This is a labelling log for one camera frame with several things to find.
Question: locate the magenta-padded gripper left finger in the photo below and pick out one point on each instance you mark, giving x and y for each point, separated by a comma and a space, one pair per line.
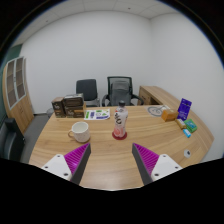
77, 158

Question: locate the green box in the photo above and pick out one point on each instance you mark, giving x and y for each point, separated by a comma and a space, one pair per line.
190, 125

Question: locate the orange box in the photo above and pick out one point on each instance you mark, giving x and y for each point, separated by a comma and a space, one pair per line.
169, 115

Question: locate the brown and tan carton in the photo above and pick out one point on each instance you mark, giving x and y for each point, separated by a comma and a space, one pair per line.
75, 112

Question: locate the small yellow box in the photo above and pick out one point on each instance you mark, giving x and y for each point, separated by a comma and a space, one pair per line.
180, 123

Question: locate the white leaflet green blue print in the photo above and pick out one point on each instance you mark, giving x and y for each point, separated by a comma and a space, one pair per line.
96, 114

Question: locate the small blue and white box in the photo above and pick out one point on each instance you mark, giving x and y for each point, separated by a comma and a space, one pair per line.
187, 133

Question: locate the wooden side desk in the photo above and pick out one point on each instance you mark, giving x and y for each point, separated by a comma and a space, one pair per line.
151, 93

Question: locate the white ceramic mug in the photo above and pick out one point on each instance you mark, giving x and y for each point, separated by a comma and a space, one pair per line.
81, 131

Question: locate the black leather armchair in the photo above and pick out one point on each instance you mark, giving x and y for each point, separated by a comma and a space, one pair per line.
10, 143

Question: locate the clear drink bottle pink label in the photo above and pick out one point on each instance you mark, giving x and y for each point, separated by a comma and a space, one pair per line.
120, 120

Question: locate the purple standing card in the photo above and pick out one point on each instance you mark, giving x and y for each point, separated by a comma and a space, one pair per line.
184, 109

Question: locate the wooden glass-door cabinet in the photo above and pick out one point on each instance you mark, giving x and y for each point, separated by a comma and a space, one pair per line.
20, 113

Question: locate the dark padded office chair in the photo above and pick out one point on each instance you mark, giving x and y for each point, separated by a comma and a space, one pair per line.
86, 89

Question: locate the black mesh office chair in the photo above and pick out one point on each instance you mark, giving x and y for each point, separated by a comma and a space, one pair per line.
120, 90

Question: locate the flat round red coaster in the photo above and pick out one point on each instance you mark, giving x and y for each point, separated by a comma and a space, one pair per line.
114, 136

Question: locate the small dark brown carton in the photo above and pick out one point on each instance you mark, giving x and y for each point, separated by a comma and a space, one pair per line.
58, 107

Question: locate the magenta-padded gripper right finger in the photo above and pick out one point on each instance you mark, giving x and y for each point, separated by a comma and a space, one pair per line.
146, 158

